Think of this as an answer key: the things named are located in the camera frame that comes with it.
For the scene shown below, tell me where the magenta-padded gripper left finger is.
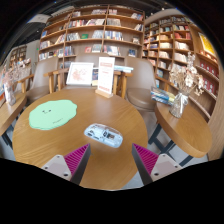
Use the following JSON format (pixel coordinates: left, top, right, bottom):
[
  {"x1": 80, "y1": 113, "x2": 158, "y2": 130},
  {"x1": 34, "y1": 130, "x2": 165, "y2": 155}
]
[{"x1": 41, "y1": 143, "x2": 92, "y2": 186}]

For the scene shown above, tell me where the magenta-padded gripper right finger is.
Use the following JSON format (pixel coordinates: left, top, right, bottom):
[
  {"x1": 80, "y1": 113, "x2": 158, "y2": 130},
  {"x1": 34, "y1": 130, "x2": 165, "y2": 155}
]
[{"x1": 131, "y1": 143, "x2": 183, "y2": 186}]

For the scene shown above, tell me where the transparent computer mouse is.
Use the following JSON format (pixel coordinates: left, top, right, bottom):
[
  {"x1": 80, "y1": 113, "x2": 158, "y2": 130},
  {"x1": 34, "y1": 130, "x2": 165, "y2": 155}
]
[{"x1": 83, "y1": 123, "x2": 124, "y2": 149}]

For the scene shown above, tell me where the green cloud-shaped mouse pad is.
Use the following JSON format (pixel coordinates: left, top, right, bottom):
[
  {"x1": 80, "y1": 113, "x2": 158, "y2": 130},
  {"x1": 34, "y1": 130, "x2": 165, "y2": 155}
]
[{"x1": 28, "y1": 99, "x2": 78, "y2": 131}]

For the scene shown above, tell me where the round wooden side table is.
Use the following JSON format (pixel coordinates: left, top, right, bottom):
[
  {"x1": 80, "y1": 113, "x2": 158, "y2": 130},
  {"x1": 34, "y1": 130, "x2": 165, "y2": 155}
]
[{"x1": 148, "y1": 101, "x2": 214, "y2": 167}]

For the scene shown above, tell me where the stack of colourful books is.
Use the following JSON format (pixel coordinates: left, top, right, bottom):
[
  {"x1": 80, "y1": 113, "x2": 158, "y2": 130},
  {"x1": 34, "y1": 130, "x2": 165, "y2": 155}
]
[{"x1": 150, "y1": 86, "x2": 176, "y2": 106}]

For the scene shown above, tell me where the glass vase with dried flowers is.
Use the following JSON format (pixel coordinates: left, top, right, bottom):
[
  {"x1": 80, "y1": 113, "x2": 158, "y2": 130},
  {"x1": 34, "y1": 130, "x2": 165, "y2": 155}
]
[{"x1": 168, "y1": 51, "x2": 205, "y2": 119}]

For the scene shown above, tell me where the dark book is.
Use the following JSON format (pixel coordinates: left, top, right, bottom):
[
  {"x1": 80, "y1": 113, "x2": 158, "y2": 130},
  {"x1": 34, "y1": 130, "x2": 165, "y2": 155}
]
[{"x1": 91, "y1": 68, "x2": 100, "y2": 87}]

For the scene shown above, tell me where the white framed picture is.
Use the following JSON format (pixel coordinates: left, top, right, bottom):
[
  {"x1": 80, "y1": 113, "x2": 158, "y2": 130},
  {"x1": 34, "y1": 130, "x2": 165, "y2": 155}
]
[{"x1": 65, "y1": 62, "x2": 95, "y2": 87}]

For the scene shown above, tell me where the white sign in wooden stand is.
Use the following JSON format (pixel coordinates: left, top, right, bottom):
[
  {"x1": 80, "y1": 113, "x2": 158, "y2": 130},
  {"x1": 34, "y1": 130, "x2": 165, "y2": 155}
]
[{"x1": 95, "y1": 56, "x2": 116, "y2": 99}]

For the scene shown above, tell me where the light blue book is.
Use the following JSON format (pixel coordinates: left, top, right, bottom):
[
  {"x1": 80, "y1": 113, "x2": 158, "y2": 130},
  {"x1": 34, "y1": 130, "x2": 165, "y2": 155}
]
[{"x1": 113, "y1": 65, "x2": 134, "y2": 74}]

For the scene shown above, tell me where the glass vase with pink flowers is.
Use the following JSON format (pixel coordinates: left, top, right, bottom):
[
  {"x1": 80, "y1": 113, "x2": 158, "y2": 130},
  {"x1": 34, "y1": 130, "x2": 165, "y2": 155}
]
[{"x1": 1, "y1": 63, "x2": 25, "y2": 107}]

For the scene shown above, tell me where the small distant bookshelf unit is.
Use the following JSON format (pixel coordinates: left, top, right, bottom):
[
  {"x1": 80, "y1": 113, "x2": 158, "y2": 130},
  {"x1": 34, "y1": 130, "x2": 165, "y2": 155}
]
[{"x1": 8, "y1": 44, "x2": 28, "y2": 68}]

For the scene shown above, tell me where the large wooden bookshelf unit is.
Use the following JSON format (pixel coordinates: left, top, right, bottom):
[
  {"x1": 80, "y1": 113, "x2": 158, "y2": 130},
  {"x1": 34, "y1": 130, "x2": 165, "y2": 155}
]
[{"x1": 37, "y1": 4, "x2": 146, "y2": 70}]

